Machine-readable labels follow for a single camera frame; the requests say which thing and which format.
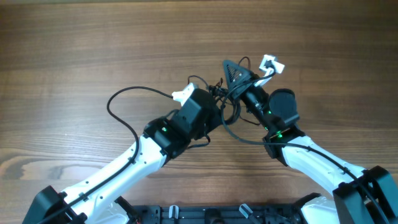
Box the black cable bundle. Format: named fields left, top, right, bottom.
left=187, top=56, right=252, bottom=126

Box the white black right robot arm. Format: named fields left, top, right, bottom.
left=223, top=55, right=397, bottom=223

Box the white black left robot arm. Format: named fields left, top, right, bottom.
left=23, top=86, right=221, bottom=223

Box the black right camera cable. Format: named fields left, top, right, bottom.
left=220, top=63, right=391, bottom=224

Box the black camera cable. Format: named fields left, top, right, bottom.
left=35, top=86, right=174, bottom=224
left=220, top=63, right=391, bottom=224

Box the black left camera cable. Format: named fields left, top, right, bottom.
left=35, top=86, right=174, bottom=224

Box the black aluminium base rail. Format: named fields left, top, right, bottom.
left=129, top=203, right=307, bottom=224

